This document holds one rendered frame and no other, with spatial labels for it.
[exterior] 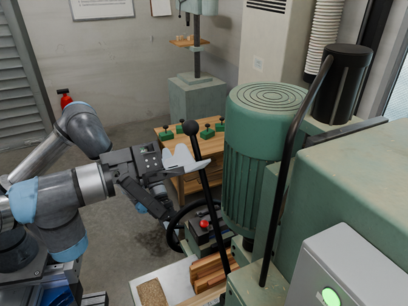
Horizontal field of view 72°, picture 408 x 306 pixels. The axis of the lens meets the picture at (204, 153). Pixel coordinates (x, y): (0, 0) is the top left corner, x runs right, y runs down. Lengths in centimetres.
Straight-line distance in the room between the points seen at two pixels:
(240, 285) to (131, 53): 327
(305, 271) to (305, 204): 9
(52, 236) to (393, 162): 56
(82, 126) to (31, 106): 260
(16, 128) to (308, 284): 356
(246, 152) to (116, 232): 192
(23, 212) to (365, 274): 49
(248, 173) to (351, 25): 159
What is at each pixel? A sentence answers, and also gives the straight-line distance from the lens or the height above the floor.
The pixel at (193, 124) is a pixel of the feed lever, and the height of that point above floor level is 145.
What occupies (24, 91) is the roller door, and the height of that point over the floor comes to 62.
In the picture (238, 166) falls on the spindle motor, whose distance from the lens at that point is 56.
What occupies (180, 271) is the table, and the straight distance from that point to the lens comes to 98.
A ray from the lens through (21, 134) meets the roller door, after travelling 375.
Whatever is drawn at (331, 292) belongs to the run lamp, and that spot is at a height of 146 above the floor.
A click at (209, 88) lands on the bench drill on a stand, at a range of 293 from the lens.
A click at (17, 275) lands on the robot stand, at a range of 124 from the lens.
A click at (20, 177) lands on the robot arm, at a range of 122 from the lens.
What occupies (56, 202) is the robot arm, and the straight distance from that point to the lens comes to 56.
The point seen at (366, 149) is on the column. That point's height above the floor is 152.
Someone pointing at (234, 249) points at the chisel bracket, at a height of 104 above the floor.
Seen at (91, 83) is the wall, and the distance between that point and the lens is 358.
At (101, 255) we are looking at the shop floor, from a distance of 225.
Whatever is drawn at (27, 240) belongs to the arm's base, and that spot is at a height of 89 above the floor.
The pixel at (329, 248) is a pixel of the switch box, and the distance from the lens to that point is 32.
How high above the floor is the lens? 171
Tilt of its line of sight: 33 degrees down
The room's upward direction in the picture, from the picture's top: straight up
